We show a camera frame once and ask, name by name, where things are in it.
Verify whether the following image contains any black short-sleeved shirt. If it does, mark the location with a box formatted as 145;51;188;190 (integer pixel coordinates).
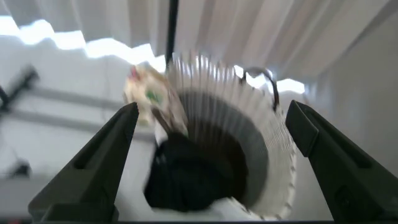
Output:
143;132;249;213

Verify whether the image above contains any cream printed garment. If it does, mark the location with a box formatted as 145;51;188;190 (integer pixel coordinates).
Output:
123;63;189;138

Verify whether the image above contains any white curtain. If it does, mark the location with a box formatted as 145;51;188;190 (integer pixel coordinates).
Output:
0;0;389;85

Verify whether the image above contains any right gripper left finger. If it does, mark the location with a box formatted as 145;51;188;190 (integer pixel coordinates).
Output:
27;101;140;222

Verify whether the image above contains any white laundry basket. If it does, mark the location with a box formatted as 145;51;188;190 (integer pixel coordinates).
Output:
166;52;298;220

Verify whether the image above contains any black clothes rack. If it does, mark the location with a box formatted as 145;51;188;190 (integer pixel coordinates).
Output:
0;0;180;141

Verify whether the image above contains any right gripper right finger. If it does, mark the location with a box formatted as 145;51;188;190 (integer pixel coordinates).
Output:
285;99;398;222

